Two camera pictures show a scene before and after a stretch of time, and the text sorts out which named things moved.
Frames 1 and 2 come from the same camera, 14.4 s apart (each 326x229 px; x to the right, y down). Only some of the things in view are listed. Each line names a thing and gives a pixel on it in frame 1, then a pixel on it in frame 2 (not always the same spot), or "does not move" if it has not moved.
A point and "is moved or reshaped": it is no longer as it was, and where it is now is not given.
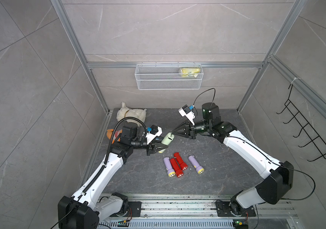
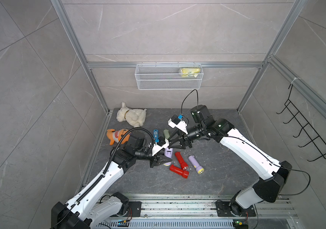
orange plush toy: [117, 133] does not move
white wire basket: [166, 77] does not move
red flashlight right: [183, 166] does not move
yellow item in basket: [190, 72] does not move
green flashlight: [167, 140] is moved or reshaped
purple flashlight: [199, 168] does not move
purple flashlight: [170, 172] → [168, 152]
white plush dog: [124, 113] does not move
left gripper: [152, 149] → [157, 160]
